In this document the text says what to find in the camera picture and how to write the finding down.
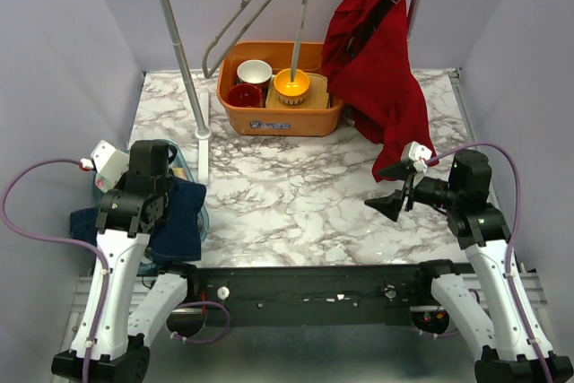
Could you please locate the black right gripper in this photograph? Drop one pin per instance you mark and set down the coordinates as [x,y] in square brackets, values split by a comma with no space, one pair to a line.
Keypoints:
[389,204]

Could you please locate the red skirt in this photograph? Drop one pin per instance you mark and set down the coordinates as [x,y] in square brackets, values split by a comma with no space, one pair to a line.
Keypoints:
[365,59]

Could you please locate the blue denim skirt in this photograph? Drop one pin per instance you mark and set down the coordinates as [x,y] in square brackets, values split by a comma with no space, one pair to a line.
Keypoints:
[176,240]

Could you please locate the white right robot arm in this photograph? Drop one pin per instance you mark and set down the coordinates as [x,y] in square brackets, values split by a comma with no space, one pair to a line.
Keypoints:
[504,335]

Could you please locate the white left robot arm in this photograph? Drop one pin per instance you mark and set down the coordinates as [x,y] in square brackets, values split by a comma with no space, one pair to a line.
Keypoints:
[106,348]

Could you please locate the grey hanger middle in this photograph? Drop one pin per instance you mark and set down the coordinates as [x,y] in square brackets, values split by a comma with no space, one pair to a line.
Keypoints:
[297,43]

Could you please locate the beige square plate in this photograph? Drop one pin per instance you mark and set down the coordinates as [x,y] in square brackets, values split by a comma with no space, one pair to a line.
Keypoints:
[317,96]

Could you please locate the yellow bowl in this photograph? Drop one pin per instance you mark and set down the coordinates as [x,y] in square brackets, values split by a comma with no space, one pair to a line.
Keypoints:
[292,86]

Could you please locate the red cup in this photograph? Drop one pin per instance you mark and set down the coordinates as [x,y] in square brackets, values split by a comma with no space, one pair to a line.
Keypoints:
[245,95]

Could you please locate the clear blue plastic bin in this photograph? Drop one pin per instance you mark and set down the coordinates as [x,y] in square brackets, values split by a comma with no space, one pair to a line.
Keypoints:
[179,168]

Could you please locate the floral cloth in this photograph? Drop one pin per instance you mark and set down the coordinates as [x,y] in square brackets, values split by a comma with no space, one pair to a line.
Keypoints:
[105,180]

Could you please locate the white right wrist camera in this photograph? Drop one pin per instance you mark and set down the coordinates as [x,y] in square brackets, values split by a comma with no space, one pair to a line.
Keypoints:
[416,155]

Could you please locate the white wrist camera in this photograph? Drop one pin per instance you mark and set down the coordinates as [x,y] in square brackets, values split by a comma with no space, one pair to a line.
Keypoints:
[106,156]
[416,155]

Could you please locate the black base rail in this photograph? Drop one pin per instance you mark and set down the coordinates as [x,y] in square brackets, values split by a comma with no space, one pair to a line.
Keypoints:
[297,295]

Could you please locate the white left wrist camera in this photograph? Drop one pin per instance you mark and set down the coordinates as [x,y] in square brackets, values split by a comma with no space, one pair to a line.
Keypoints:
[106,156]

